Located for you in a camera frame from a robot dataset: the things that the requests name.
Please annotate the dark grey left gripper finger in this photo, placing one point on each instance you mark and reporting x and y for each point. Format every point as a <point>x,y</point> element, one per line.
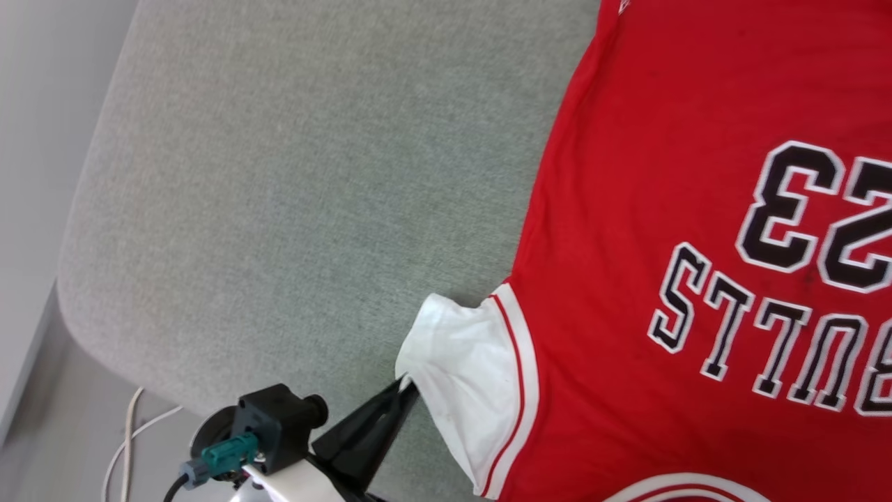
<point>355,425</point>
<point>380,443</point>

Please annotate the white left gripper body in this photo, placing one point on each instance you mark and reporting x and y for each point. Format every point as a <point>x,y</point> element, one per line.
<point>293,487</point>

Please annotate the red and white basketball jersey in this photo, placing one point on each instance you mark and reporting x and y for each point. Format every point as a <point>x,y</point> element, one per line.
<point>662,209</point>

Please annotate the grey fabric sofa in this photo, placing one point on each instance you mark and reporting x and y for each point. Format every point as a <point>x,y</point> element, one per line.
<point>313,174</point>

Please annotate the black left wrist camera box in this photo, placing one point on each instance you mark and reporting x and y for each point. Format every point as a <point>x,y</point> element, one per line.
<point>279,418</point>

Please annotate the teal left camera connector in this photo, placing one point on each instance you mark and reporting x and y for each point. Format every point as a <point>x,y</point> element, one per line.
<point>223,457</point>

